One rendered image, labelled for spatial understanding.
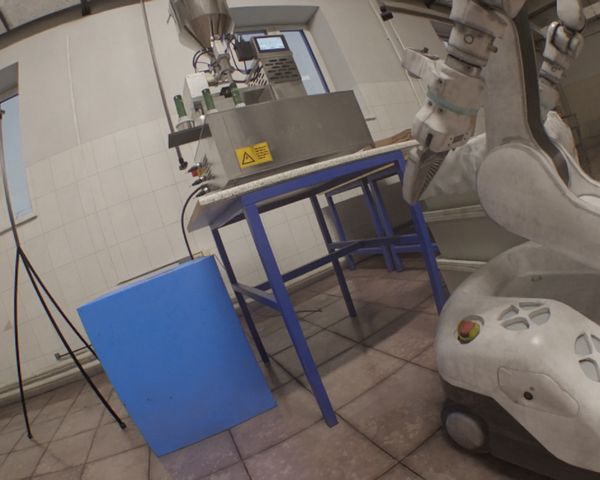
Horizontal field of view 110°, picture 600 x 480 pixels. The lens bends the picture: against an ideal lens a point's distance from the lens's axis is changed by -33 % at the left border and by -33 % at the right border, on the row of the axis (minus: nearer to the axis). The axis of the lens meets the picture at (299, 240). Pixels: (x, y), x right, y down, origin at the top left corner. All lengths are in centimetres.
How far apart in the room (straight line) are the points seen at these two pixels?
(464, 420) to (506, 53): 70
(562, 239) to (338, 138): 82
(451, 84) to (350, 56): 347
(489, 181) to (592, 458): 50
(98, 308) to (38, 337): 187
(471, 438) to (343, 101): 113
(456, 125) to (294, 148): 68
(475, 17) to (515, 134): 26
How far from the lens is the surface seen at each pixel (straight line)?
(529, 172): 55
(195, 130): 111
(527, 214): 57
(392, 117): 376
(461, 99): 43
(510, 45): 61
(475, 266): 128
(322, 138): 110
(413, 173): 48
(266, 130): 102
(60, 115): 305
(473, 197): 121
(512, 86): 60
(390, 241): 122
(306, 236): 279
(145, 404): 114
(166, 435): 120
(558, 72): 86
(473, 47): 43
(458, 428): 74
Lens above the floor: 63
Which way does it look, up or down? 5 degrees down
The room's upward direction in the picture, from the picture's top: 20 degrees counter-clockwise
